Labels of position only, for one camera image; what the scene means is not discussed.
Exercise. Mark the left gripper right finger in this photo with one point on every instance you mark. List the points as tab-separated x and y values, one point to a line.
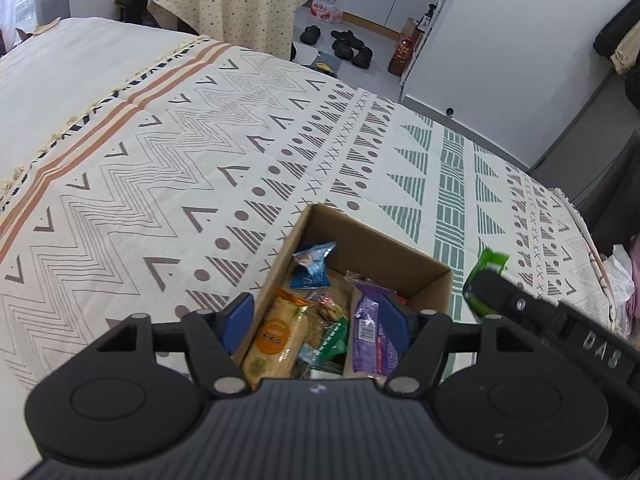
420	340

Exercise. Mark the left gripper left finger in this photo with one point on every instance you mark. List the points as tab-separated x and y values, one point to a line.
212	338

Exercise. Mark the purple wafer package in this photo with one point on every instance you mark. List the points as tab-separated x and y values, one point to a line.
372	352

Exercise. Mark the orange pastry packet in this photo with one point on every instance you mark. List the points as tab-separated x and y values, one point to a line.
275	347

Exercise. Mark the bright green candy packet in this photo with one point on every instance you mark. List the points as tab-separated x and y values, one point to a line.
484	290

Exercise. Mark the round biscuit teal packet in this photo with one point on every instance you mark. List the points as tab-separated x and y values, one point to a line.
327	307

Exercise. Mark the cardboard box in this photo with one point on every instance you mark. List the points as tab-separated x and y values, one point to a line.
362	255

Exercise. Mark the white crumpled cloth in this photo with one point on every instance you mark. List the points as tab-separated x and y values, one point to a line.
620	272

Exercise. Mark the dark green candy packet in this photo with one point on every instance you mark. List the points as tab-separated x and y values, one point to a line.
329	356

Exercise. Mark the blue snack packet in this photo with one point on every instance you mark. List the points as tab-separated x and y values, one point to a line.
309	271

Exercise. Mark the patterned bed blanket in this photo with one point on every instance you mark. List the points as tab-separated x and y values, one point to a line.
144	170

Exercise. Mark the red oil bottle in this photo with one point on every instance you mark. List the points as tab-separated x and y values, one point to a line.
404	48

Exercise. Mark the black shoes pile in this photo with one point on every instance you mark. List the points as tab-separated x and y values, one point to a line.
348	47

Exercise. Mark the black slipper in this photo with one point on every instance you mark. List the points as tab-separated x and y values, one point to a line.
310	35

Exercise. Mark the pink water bottle pack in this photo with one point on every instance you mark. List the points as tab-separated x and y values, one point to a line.
328	11

